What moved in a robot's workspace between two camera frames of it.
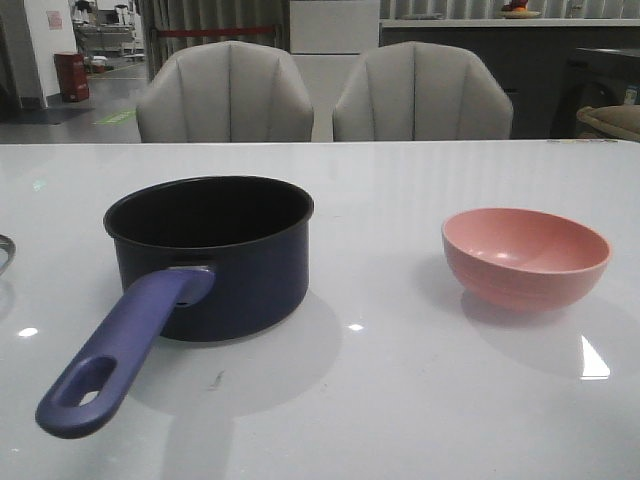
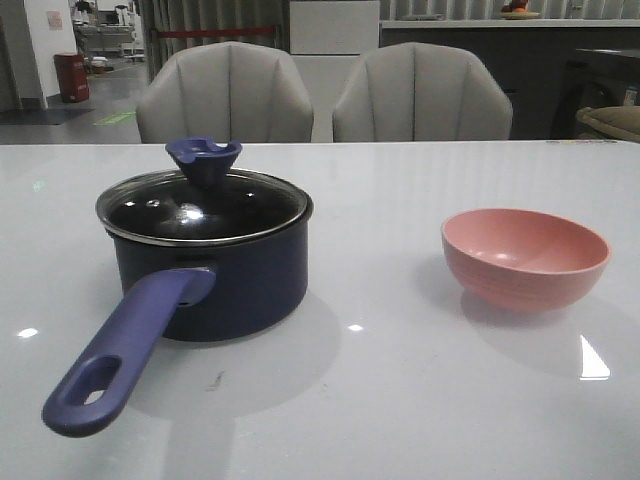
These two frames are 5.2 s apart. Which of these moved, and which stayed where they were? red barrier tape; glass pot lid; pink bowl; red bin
Moved: glass pot lid
Stayed: red bin; red barrier tape; pink bowl
